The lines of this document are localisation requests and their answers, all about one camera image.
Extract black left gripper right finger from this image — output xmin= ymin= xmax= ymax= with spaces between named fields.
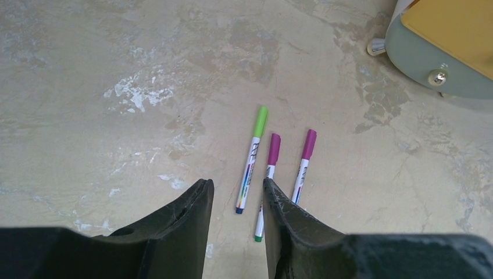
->
xmin=263 ymin=178 xmax=492 ymax=278

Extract grey marker pen blue tip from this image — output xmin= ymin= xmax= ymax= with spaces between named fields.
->
xmin=254 ymin=133 xmax=281 ymax=242

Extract grey marker pen red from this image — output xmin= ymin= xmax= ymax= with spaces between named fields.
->
xmin=291 ymin=129 xmax=317 ymax=204

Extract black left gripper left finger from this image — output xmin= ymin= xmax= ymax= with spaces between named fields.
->
xmin=1 ymin=179 xmax=215 ymax=278

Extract grey marker pen green tip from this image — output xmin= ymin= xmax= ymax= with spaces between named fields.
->
xmin=235 ymin=106 xmax=269 ymax=214

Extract round cream drawer cabinet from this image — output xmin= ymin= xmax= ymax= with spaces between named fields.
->
xmin=367 ymin=0 xmax=492 ymax=99

